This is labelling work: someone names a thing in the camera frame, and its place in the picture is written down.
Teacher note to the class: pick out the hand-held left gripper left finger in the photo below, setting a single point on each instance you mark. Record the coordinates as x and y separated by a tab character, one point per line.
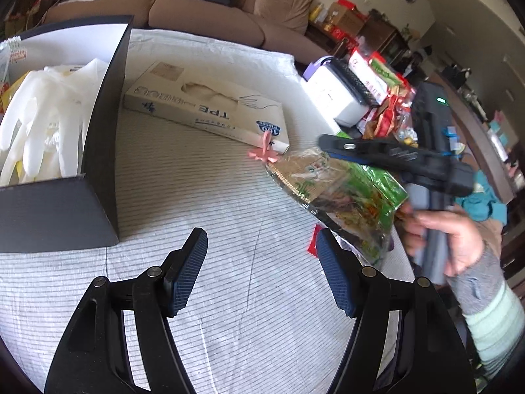
186	271

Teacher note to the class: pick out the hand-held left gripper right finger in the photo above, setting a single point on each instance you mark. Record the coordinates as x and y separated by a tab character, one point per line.
334	271

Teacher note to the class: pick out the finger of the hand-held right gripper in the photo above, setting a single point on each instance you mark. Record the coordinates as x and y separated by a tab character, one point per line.
344	143

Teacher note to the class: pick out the green snack bag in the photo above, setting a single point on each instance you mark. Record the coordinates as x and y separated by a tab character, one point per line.
369	201

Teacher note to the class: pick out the black storage box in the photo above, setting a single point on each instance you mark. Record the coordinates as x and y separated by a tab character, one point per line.
53	213

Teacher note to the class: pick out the person's right forearm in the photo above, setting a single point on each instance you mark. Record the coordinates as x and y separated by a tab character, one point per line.
488	320

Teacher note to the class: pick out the white cloth covered desktop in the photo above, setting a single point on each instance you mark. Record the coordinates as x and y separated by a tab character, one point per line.
246	316

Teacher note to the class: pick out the person's right hand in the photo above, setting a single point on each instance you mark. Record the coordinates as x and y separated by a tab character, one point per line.
455	238

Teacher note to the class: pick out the red sauce packet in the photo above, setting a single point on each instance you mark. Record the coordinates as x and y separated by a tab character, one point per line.
313	244

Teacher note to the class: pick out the red snack bag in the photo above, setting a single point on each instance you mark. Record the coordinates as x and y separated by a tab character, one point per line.
389	115

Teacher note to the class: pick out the white box with purple lid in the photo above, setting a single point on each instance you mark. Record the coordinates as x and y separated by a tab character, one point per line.
332	94

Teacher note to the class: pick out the clear food packet with picture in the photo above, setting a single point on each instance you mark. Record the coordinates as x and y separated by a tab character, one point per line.
303	176

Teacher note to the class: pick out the black remote control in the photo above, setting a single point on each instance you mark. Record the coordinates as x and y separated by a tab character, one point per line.
357	82

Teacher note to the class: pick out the green snack packet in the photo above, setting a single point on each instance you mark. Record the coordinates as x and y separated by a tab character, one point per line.
383	72

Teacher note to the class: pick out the pink flower shaped clip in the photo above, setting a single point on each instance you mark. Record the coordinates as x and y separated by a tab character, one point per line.
264	154

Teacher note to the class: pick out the red and white snack packet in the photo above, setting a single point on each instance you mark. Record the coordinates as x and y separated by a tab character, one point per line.
361	59

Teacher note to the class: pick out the teal cloth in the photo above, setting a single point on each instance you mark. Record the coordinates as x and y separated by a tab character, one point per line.
484	207

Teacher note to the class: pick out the dark wooden cabinet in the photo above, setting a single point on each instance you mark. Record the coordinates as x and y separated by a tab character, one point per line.
381	37

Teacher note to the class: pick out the cardboard box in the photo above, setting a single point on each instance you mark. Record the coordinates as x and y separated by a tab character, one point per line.
346	18

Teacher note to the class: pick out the yellow bottles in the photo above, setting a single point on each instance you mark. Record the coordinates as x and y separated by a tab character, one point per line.
318	12

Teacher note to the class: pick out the beige disposable glove box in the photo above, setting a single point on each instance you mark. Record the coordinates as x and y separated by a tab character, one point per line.
205	106

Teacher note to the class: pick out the brown sofa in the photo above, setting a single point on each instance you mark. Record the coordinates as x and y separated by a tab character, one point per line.
205	20

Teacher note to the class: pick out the white disposable gloves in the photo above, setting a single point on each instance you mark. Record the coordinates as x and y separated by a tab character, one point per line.
28	123

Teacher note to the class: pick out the yellow tea bag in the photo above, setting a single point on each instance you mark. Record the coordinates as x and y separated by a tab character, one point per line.
8	96

